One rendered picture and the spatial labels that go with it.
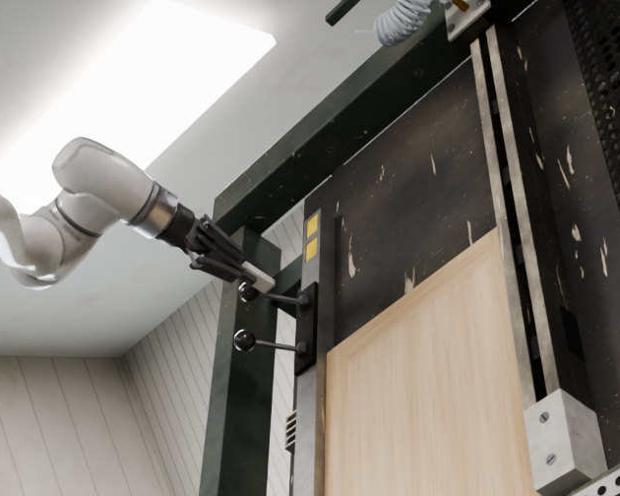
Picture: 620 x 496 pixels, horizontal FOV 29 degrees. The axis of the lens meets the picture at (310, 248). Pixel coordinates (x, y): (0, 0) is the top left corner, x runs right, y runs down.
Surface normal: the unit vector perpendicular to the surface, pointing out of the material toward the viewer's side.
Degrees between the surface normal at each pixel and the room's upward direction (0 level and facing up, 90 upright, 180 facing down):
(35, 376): 90
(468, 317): 57
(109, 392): 90
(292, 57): 180
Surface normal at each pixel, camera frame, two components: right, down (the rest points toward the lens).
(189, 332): -0.63, -0.08
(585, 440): 0.67, -0.54
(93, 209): 0.04, 0.59
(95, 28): 0.38, 0.83
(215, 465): -0.74, -0.51
